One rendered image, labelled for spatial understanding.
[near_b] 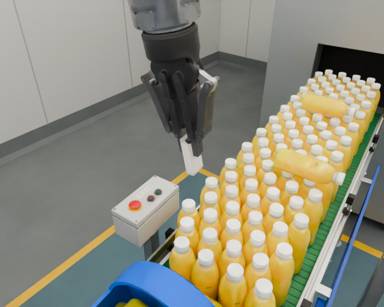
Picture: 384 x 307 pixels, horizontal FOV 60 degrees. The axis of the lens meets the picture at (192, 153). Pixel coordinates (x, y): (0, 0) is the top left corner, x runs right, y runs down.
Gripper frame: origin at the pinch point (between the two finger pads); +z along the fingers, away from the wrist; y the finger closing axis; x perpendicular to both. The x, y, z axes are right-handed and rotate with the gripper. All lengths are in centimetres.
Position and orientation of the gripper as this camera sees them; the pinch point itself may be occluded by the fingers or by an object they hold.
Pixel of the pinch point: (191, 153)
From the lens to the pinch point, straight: 54.4
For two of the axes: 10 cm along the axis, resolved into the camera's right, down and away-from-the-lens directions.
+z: 1.5, 8.3, 5.4
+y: 8.1, 2.1, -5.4
